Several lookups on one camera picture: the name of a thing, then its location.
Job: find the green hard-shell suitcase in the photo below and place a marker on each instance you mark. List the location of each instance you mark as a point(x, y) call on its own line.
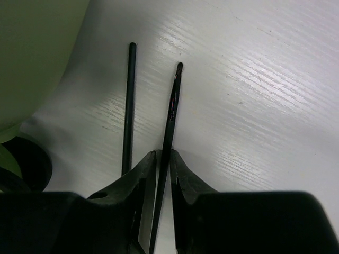
point(37, 38)

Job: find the black chopstick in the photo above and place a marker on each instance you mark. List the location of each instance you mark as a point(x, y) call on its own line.
point(166, 152)
point(129, 110)

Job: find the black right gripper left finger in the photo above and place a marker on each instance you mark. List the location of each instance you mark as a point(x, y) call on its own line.
point(62, 222)

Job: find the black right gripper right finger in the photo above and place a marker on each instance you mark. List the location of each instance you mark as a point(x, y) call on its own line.
point(208, 221)

